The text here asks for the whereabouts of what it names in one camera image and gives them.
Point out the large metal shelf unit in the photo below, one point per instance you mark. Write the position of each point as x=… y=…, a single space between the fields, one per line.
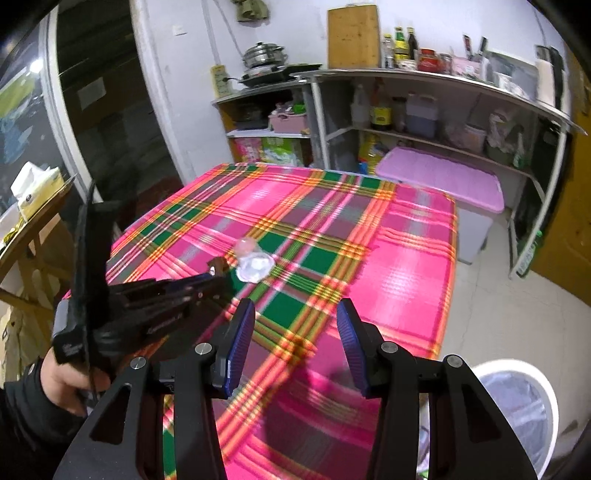
x=415 y=76

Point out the pink plaid tablecloth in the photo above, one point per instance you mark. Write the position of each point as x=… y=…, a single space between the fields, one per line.
x=406 y=286

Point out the translucent plastic jug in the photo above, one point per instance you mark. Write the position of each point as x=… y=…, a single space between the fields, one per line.
x=421 y=117

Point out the person's left forearm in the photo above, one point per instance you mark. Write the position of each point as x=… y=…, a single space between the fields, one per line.
x=27 y=429

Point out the clear glass bottle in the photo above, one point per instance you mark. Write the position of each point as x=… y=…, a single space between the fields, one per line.
x=388 y=53

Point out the green label sauce bottle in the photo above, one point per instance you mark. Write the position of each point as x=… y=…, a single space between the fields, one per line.
x=401 y=48

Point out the green plastic bottle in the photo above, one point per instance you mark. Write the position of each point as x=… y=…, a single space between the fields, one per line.
x=528 y=254

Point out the white plastic tub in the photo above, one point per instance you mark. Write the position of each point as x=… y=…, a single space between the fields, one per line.
x=475 y=135

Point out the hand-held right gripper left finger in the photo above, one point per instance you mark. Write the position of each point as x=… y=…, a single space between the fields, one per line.
x=240 y=341

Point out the yellow tissue box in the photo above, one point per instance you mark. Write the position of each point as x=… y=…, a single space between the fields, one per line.
x=37 y=187

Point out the pink printed package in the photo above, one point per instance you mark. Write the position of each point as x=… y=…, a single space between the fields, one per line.
x=247 y=150

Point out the crumpled plastic bag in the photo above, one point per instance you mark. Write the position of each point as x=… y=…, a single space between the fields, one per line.
x=505 y=134

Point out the small dark jar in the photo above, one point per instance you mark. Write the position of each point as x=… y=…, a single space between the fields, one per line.
x=400 y=115

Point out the wooden cutting board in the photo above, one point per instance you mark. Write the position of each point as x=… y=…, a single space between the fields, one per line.
x=353 y=37

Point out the wooden side table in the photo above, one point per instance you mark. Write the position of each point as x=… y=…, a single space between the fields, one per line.
x=32 y=258

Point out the small brown wrapper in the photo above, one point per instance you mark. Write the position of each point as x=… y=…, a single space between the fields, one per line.
x=216 y=266

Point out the pink knife holder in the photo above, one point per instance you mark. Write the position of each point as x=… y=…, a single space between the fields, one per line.
x=467 y=68

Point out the yellow label soy bottle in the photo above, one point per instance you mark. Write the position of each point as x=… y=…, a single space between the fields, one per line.
x=381 y=110

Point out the black induction cooker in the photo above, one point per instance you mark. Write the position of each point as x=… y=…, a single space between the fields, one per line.
x=277 y=74

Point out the yellow printed bag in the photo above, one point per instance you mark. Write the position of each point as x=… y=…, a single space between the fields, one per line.
x=373 y=154

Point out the red lid jar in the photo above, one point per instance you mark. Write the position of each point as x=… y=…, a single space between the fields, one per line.
x=428 y=60

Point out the clear plastic jelly cup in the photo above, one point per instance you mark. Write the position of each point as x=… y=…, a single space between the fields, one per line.
x=251 y=265

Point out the small metal shelf unit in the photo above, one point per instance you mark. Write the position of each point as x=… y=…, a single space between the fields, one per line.
x=258 y=91

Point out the yellow wooden door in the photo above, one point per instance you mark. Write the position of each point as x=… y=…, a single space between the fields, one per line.
x=572 y=230

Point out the pink plastic basket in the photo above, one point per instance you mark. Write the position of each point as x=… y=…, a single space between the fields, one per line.
x=288 y=123

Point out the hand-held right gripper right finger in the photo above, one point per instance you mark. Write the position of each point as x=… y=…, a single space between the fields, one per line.
x=353 y=350

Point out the yellowish power strip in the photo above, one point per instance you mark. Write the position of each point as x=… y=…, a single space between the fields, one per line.
x=220 y=81

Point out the green printed package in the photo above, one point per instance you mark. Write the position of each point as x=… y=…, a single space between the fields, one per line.
x=282 y=150

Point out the steel steamer pot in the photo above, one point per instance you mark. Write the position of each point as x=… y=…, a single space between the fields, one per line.
x=265 y=55

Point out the clear plastic bin liner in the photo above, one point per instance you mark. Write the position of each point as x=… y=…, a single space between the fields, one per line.
x=517 y=415

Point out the white round waste bin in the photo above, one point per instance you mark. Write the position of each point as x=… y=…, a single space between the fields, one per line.
x=521 y=369

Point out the white electric kettle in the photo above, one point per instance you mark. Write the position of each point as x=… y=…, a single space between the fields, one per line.
x=549 y=78

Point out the white plastic bottle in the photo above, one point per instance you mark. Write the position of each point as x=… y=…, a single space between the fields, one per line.
x=360 y=108

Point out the clear plastic container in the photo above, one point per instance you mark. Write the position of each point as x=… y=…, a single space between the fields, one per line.
x=510 y=76

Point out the green hanging cloth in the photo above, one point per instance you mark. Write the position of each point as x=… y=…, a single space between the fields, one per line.
x=251 y=10

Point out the person's left hand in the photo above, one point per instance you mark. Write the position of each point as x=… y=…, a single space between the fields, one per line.
x=64 y=383

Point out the white light switch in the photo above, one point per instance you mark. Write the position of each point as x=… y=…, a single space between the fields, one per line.
x=179 y=29

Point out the dark sauce bottle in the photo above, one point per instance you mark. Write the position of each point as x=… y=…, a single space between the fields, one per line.
x=412 y=45

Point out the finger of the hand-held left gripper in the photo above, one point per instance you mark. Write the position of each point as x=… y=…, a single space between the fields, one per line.
x=214 y=290
x=198 y=278

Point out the small glass jar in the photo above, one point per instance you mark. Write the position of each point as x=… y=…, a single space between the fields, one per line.
x=445 y=62

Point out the pink lid storage bin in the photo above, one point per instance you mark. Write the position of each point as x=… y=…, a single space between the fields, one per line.
x=438 y=173

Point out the glass sliding door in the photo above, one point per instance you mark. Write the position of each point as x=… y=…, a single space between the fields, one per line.
x=101 y=115

